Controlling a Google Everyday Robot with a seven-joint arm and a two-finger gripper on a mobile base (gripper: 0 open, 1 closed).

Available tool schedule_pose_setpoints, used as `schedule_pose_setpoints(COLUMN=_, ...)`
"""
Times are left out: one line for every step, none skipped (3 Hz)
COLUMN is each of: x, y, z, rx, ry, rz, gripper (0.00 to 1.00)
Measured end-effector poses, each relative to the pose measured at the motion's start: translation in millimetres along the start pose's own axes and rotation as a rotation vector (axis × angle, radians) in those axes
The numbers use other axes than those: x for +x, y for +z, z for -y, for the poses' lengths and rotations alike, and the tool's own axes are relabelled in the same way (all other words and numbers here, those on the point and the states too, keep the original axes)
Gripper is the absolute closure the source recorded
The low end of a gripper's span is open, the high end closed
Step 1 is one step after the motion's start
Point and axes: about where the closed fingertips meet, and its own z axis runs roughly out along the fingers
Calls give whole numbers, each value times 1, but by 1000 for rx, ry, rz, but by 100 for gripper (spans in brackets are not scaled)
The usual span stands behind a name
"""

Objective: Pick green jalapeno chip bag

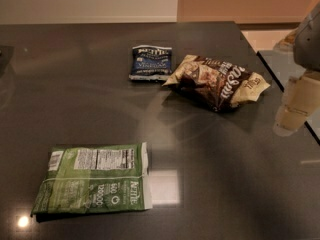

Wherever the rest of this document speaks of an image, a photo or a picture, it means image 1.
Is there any brown cream chip bag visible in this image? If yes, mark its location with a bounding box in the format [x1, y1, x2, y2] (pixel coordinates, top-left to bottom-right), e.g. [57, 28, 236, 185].
[164, 55, 270, 112]

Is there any blue Kettle chip bag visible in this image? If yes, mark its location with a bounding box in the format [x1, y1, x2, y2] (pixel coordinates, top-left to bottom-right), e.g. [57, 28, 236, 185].
[129, 45, 172, 81]

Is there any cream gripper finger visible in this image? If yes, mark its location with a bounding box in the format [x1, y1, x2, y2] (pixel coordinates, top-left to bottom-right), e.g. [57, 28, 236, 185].
[273, 71, 320, 137]

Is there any green jalapeno chip bag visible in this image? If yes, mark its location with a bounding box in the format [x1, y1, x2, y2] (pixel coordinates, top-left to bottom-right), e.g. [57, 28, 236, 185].
[31, 142, 152, 215]

